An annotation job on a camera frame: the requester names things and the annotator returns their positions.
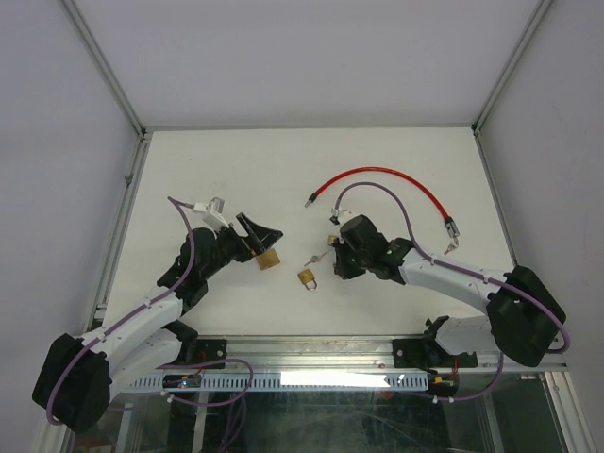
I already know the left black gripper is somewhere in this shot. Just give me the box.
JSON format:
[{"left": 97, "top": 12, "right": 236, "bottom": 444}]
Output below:
[{"left": 201, "top": 212, "right": 281, "bottom": 279}]

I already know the large brass padlock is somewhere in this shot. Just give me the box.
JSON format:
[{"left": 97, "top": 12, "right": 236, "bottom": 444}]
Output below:
[{"left": 256, "top": 248, "right": 280, "bottom": 271}]

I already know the silver key bunch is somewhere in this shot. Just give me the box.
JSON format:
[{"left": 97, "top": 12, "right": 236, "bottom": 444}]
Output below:
[{"left": 444, "top": 238, "right": 459, "bottom": 255}]

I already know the red cable lock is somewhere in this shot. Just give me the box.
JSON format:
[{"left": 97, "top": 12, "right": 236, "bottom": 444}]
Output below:
[{"left": 304, "top": 165, "right": 461, "bottom": 239}]

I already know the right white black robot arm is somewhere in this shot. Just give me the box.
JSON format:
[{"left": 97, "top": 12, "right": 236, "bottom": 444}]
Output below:
[{"left": 330, "top": 211, "right": 566, "bottom": 367}]

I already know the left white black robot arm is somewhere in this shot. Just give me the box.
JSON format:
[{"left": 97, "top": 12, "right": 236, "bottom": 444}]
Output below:
[{"left": 32, "top": 213, "right": 283, "bottom": 434}]

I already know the silver key pair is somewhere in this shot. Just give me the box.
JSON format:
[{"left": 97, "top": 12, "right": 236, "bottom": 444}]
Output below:
[{"left": 305, "top": 251, "right": 327, "bottom": 266}]

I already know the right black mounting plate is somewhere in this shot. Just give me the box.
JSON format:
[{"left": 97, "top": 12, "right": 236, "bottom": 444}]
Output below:
[{"left": 392, "top": 338, "right": 478, "bottom": 371}]

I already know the black mounting plate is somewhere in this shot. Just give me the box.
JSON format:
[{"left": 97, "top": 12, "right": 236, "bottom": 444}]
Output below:
[
  {"left": 159, "top": 337, "right": 227, "bottom": 369},
  {"left": 392, "top": 338, "right": 478, "bottom": 371}
]

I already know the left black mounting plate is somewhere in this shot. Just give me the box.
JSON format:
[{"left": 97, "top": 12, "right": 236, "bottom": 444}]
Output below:
[{"left": 159, "top": 337, "right": 227, "bottom": 369}]

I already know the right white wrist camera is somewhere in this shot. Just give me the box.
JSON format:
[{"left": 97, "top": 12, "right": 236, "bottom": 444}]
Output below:
[{"left": 329, "top": 208, "right": 355, "bottom": 226}]

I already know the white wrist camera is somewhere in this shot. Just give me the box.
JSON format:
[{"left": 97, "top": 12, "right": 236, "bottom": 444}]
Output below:
[
  {"left": 193, "top": 197, "right": 230, "bottom": 232},
  {"left": 329, "top": 208, "right": 355, "bottom": 226}
]

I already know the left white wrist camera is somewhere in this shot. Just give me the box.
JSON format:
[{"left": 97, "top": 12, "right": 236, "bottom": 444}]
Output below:
[{"left": 193, "top": 197, "right": 230, "bottom": 232}]

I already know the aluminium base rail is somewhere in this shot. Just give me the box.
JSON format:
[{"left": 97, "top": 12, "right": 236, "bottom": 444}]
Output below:
[{"left": 57, "top": 333, "right": 567, "bottom": 377}]

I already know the white slotted cable duct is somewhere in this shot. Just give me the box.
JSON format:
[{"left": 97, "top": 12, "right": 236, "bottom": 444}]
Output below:
[{"left": 113, "top": 371, "right": 428, "bottom": 395}]

